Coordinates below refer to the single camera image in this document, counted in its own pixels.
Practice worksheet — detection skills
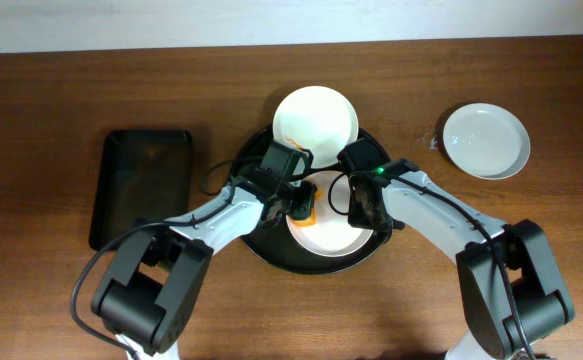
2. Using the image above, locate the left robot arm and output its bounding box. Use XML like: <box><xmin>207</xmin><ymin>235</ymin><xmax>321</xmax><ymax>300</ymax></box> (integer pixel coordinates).
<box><xmin>91</xmin><ymin>141</ymin><xmax>316</xmax><ymax>359</ymax></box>

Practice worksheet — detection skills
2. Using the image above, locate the light blue plate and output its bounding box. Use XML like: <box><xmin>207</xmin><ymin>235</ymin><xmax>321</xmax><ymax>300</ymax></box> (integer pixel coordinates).
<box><xmin>442</xmin><ymin>103</ymin><xmax>531</xmax><ymax>180</ymax></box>

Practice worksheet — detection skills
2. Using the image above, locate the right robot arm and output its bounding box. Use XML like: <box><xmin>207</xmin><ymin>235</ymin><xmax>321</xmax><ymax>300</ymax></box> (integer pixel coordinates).
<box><xmin>337</xmin><ymin>139</ymin><xmax>575</xmax><ymax>359</ymax></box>

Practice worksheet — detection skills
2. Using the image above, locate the white plate with ketchup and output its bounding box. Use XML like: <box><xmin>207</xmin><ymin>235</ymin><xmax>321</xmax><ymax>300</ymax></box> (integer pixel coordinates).
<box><xmin>272</xmin><ymin>86</ymin><xmax>359</xmax><ymax>169</ymax></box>

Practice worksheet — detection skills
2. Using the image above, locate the round black tray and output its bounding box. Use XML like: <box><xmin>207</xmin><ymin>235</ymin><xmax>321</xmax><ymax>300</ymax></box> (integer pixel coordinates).
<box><xmin>237</xmin><ymin>124</ymin><xmax>391</xmax><ymax>275</ymax></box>

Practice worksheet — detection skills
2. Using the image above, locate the orange green sponge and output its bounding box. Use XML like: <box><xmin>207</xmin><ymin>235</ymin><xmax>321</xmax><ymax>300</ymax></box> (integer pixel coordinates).
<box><xmin>288</xmin><ymin>181</ymin><xmax>323</xmax><ymax>227</ymax></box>

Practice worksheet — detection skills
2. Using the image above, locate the pink plate with ketchup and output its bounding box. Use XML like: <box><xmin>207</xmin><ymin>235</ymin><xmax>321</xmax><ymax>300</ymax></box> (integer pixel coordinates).
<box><xmin>286</xmin><ymin>170</ymin><xmax>373</xmax><ymax>257</ymax></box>

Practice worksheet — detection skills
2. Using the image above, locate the rectangular black tray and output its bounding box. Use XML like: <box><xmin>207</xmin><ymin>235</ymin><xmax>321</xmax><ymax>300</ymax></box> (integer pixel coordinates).
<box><xmin>89</xmin><ymin>129</ymin><xmax>193</xmax><ymax>250</ymax></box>

